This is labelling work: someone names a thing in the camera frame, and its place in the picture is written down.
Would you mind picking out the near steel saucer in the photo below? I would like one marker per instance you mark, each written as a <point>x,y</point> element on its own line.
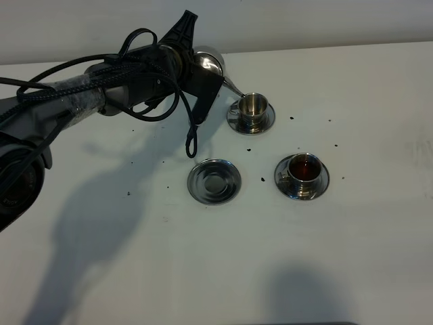
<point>295,193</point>

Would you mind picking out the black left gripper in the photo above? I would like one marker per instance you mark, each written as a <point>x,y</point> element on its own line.
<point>168,67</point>

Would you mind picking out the steel teapot saucer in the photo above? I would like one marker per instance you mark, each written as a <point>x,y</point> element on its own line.
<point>214,181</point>

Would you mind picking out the far stainless steel teacup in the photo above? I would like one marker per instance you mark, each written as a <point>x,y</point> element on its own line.
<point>251,109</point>

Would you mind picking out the far steel saucer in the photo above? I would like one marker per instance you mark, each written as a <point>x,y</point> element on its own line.
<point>241,126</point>

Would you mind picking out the stainless steel teacup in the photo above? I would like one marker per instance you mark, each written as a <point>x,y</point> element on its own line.
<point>303,170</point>
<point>251,109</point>

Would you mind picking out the stainless steel teapot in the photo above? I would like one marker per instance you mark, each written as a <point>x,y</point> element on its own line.
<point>211,59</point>

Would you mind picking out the near stainless steel teacup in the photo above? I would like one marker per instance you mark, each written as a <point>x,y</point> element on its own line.
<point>303,170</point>

